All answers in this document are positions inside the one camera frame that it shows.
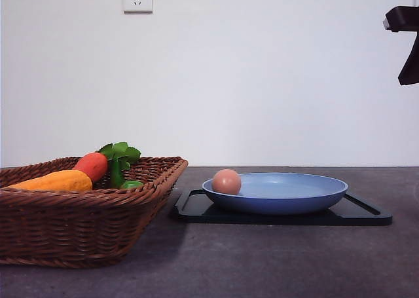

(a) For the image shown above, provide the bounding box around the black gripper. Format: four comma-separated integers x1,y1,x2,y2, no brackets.
382,6,419,85

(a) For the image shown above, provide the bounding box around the blue plate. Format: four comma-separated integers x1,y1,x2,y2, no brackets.
202,172,348,215

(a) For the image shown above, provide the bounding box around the brown egg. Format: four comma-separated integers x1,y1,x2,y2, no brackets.
212,168,242,195

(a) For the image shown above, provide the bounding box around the brown wicker basket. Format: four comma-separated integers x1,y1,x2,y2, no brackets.
0,157,188,269

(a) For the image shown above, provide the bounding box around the black serving tray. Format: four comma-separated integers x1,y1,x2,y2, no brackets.
175,190,392,226

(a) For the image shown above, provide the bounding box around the green leafy toy vegetable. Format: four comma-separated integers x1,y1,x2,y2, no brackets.
98,141,143,189

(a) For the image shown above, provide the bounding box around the orange-red toy carrot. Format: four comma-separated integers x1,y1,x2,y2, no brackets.
73,153,108,182

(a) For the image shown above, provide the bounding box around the yellow-orange toy vegetable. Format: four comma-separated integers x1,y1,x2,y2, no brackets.
5,170,93,191

